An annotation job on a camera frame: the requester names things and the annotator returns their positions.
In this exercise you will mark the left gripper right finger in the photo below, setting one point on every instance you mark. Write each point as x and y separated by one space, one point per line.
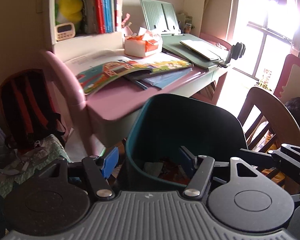
189 161

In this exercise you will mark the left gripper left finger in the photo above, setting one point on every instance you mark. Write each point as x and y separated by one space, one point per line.
109 162

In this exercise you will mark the dark green trash bin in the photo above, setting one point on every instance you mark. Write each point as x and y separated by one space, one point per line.
168 122

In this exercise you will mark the teal zigzag knitted blanket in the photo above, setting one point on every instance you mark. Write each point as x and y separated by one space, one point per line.
22 168

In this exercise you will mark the pink desk chair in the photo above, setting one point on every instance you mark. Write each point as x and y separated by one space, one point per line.
71 90

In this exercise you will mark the blue folder on desk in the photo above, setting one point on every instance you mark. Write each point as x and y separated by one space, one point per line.
160 81

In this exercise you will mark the pink top study desk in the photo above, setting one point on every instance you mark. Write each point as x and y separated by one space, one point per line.
113 110

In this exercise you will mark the colourful open picture book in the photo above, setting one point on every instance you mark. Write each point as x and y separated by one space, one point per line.
95 78

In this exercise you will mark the red black backpack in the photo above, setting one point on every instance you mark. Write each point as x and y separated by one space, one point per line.
28 109

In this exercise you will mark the white closed notebook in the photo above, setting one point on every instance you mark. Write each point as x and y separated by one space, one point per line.
207 50

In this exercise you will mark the black headphones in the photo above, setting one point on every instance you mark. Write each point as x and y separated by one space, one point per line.
235 52

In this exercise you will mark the orange white tissue pack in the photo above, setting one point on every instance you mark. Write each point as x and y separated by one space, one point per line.
143 44

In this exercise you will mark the white digital timer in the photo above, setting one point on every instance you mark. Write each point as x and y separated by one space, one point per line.
65 31

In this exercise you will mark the green book stand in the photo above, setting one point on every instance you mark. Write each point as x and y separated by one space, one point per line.
160 16

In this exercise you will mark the yellow green plush toy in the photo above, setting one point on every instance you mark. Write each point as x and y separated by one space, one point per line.
67 11

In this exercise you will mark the row of upright books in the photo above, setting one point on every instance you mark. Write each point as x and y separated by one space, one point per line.
99 16

